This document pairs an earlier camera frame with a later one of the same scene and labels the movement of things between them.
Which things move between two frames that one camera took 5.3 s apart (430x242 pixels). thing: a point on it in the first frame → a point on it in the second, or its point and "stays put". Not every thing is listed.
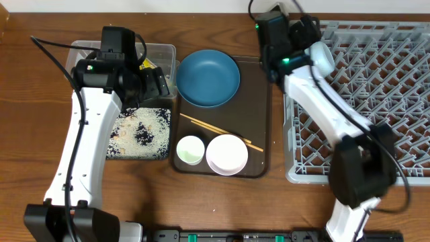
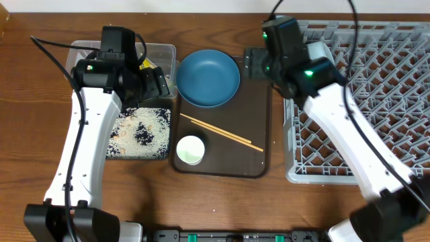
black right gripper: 308,28 → 252,62
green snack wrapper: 147,64 stays put
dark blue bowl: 207,78 stays put
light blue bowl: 321,57 stays put
